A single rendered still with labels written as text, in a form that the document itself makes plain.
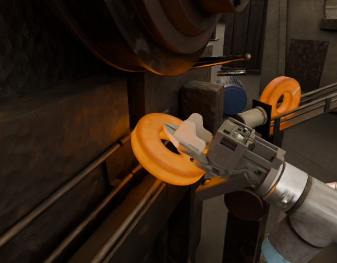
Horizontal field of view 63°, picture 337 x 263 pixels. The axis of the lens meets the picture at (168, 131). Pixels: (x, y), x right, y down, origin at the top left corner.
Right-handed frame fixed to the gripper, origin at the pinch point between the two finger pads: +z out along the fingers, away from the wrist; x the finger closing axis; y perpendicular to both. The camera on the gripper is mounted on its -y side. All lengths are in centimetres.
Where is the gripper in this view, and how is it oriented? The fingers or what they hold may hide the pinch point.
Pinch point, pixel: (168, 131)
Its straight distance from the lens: 52.5
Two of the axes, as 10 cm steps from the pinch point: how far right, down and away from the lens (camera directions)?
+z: -8.4, -4.9, 2.2
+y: 3.1, -7.9, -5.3
